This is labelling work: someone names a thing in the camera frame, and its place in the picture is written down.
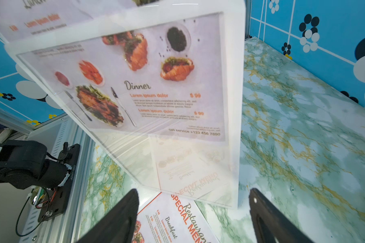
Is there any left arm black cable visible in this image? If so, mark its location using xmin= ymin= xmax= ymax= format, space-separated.
xmin=15 ymin=186 xmax=54 ymax=238

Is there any aluminium front rail frame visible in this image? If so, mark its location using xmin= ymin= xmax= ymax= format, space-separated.
xmin=0 ymin=112 xmax=93 ymax=243

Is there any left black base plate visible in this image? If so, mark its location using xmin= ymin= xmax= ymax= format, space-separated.
xmin=38 ymin=142 xmax=81 ymax=222

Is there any white narrow rack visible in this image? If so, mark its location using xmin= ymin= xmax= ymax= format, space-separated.
xmin=5 ymin=1 xmax=246 ymax=209

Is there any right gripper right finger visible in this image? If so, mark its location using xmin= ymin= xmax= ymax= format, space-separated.
xmin=249 ymin=188 xmax=312 ymax=243

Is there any restaurant menu sheet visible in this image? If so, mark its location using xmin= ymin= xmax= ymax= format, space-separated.
xmin=0 ymin=1 xmax=227 ymax=143
xmin=132 ymin=192 xmax=219 ymax=243

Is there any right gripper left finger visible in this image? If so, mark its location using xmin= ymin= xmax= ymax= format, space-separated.
xmin=78 ymin=189 xmax=139 ymax=243

